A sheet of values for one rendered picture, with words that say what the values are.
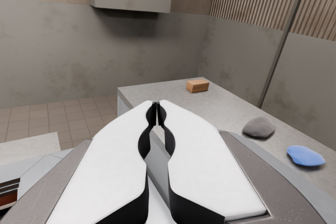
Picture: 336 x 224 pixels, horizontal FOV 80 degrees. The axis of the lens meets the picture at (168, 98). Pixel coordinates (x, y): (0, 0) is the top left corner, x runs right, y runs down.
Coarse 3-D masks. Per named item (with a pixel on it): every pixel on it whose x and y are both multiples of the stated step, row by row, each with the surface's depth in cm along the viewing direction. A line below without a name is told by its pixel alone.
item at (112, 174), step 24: (120, 120) 10; (144, 120) 10; (96, 144) 9; (120, 144) 8; (144, 144) 10; (96, 168) 7; (120, 168) 7; (144, 168) 7; (72, 192) 6; (96, 192) 6; (120, 192) 6; (144, 192) 7; (72, 216) 6; (96, 216) 6; (120, 216) 6; (144, 216) 7
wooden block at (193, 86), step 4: (188, 80) 116; (192, 80) 116; (196, 80) 117; (200, 80) 118; (204, 80) 118; (188, 84) 114; (192, 84) 111; (196, 84) 112; (200, 84) 114; (204, 84) 115; (208, 84) 117; (188, 88) 115; (192, 88) 112; (196, 88) 114; (200, 88) 115; (204, 88) 117
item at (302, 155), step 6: (288, 150) 73; (294, 150) 72; (300, 150) 72; (306, 150) 73; (312, 150) 74; (294, 156) 70; (300, 156) 69; (306, 156) 70; (312, 156) 70; (318, 156) 70; (300, 162) 68; (306, 162) 68; (312, 162) 68; (318, 162) 69; (324, 162) 69
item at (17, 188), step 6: (12, 180) 73; (18, 180) 74; (0, 186) 72; (6, 186) 72; (12, 186) 73; (18, 186) 74; (0, 192) 72; (6, 192) 72; (12, 192) 73; (18, 192) 70; (18, 198) 69
